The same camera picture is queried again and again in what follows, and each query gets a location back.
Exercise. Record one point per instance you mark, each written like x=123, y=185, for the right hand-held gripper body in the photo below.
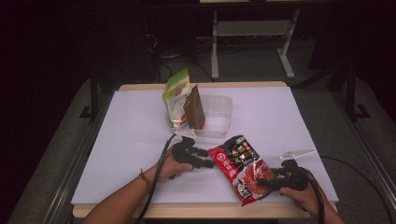
x=292, y=182

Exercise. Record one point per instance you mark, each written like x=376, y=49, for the brown patterned food packet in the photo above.
x=194, y=109

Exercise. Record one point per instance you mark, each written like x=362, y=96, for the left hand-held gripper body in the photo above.
x=183, y=154

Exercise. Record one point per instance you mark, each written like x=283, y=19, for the white metal stand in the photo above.
x=252, y=28

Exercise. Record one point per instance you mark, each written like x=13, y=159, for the person's left hand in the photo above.
x=168, y=169

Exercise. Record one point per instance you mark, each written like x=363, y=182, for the red and black food packet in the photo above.
x=241, y=168

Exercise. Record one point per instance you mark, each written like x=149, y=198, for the person's right hand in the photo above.
x=303, y=199

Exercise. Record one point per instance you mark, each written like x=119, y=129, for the black metal stand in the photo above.
x=351, y=93
x=94, y=96

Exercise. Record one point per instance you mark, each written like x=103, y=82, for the green and white food packet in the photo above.
x=176, y=99

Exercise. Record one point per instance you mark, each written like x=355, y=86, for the clear plastic container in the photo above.
x=216, y=116

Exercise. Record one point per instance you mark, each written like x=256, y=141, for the white table mat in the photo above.
x=124, y=140

